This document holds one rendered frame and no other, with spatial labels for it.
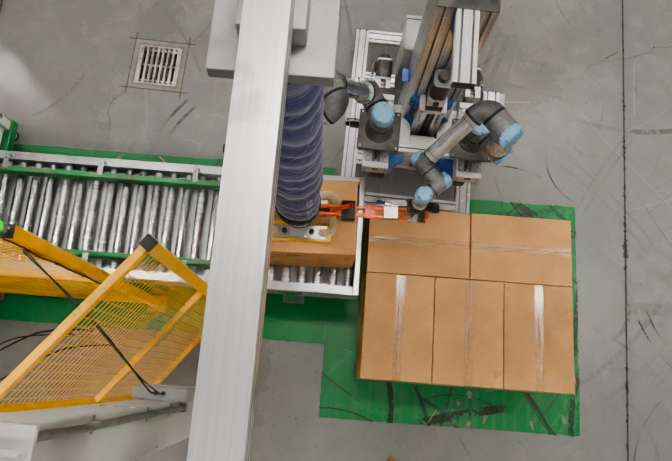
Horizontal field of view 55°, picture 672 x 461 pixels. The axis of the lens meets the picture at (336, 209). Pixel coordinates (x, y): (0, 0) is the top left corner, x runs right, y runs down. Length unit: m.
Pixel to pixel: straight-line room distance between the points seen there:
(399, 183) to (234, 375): 3.17
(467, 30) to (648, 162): 2.68
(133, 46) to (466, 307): 2.97
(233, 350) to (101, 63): 3.99
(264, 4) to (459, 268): 2.68
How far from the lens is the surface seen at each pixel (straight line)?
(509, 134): 2.88
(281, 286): 3.69
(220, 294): 1.21
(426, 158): 3.01
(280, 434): 4.26
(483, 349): 3.81
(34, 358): 2.32
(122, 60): 4.99
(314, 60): 1.54
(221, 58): 1.56
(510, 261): 3.92
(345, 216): 3.24
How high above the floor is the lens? 4.24
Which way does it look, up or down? 75 degrees down
